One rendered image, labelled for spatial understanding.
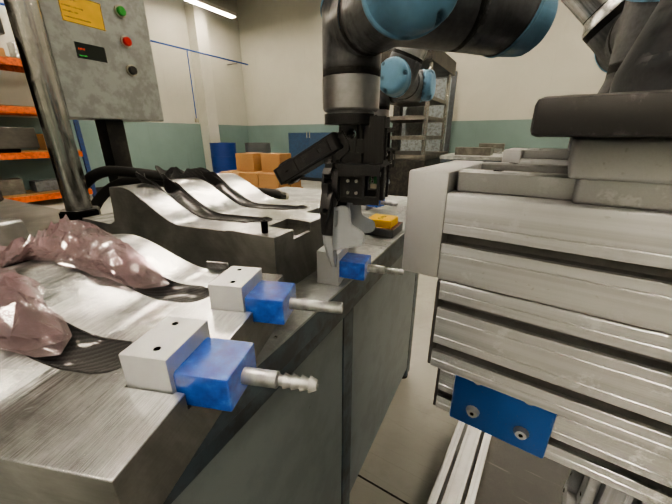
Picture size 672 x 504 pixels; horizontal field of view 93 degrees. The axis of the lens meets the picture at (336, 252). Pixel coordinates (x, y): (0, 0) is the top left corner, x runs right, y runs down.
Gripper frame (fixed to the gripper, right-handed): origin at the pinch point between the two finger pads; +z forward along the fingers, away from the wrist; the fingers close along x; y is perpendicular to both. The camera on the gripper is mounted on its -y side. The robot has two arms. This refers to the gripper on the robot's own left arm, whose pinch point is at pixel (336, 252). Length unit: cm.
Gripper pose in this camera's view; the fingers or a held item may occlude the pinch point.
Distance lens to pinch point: 50.2
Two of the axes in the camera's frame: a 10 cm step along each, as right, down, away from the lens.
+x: 3.3, -3.3, 8.9
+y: 9.4, 1.1, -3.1
